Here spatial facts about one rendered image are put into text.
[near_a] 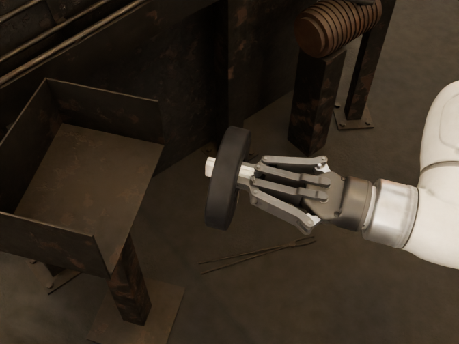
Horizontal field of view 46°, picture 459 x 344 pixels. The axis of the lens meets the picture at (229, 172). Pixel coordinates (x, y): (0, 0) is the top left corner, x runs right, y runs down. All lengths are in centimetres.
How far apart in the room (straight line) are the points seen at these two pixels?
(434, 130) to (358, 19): 64
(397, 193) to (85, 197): 51
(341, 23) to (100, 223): 79
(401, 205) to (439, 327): 82
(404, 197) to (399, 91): 126
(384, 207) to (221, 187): 22
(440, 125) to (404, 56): 132
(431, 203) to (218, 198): 29
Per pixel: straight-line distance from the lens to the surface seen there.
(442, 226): 76
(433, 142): 83
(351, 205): 75
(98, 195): 94
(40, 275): 158
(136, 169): 95
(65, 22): 114
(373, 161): 177
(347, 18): 141
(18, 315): 156
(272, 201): 75
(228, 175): 72
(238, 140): 75
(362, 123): 185
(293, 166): 80
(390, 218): 75
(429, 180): 80
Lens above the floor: 135
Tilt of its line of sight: 54 degrees down
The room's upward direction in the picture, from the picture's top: straight up
